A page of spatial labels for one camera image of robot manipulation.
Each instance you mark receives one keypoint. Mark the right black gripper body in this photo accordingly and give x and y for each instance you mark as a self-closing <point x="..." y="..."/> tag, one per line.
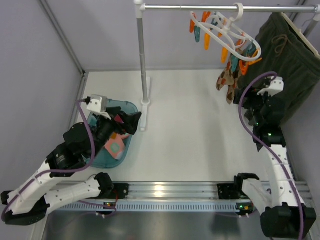
<point x="251" y="103"/>

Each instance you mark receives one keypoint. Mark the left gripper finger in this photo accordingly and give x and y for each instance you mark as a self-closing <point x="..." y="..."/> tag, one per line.
<point x="130" y="122"/>
<point x="114" y="112"/>

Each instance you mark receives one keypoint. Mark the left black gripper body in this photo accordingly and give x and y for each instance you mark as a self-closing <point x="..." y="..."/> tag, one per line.
<point x="120" y="119"/>

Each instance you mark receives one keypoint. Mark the pink patterned sock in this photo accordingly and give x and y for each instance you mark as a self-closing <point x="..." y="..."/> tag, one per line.
<point x="116" y="146"/>

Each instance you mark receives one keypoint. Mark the argyle brown orange sock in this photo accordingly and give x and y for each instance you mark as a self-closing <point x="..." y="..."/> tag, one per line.
<point x="229" y="78"/>

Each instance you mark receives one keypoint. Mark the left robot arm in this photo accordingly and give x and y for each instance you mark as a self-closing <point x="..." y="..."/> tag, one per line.
<point x="37" y="198"/>

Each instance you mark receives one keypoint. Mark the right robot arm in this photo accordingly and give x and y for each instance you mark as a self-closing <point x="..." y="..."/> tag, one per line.
<point x="283" y="212"/>

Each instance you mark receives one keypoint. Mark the white round clip hanger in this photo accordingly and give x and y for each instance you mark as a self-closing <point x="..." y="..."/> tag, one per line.
<point x="243" y="49"/>

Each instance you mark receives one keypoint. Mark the white clothes hanger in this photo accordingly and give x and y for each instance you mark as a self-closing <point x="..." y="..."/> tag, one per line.
<point x="300" y="35"/>

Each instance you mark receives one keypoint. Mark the teal plastic basin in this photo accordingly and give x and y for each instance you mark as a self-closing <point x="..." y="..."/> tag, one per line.
<point x="103" y="159"/>

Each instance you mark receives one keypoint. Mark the dark green shorts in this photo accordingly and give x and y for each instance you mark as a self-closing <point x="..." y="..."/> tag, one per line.
<point x="284" y="53"/>

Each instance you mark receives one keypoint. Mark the metal clothes rack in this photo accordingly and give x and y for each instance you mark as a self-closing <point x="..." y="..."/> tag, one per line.
<point x="227" y="11"/>

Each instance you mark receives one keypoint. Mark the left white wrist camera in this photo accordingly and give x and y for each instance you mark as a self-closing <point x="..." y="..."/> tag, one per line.
<point x="97" y="104"/>

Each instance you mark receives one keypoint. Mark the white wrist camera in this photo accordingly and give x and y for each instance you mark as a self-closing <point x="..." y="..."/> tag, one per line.
<point x="97" y="104"/>
<point x="273" y="88"/>

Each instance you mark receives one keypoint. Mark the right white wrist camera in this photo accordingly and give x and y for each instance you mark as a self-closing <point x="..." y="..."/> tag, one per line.
<point x="273" y="88"/>

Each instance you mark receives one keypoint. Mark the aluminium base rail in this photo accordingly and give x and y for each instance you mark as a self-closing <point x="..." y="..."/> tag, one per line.
<point x="167" y="191"/>

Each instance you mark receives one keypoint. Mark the grey slotted cable duct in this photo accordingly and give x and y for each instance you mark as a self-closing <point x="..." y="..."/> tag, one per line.
<point x="191" y="206"/>

